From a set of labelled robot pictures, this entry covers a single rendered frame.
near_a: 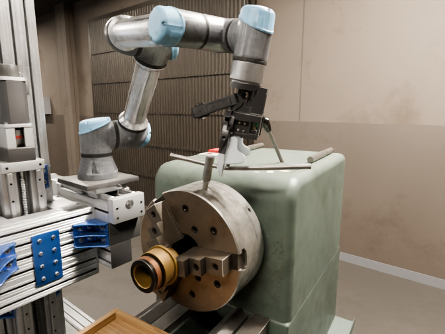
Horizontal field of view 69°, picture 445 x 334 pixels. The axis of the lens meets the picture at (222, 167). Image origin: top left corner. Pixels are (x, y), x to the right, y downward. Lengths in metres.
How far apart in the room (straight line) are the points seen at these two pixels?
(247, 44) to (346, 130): 2.47
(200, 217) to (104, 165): 0.62
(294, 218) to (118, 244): 0.70
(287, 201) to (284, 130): 2.54
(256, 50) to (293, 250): 0.50
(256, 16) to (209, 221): 0.45
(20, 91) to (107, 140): 0.32
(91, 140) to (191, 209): 0.63
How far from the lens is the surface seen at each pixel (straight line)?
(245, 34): 0.71
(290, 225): 0.85
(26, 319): 1.47
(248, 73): 0.70
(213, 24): 0.76
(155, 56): 1.12
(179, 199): 0.80
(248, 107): 0.73
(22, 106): 1.29
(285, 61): 3.39
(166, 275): 0.73
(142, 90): 1.21
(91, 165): 1.31
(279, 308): 0.96
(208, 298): 0.85
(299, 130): 3.27
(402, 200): 3.09
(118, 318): 0.97
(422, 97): 3.00
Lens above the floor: 1.43
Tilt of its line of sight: 10 degrees down
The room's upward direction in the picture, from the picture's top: straight up
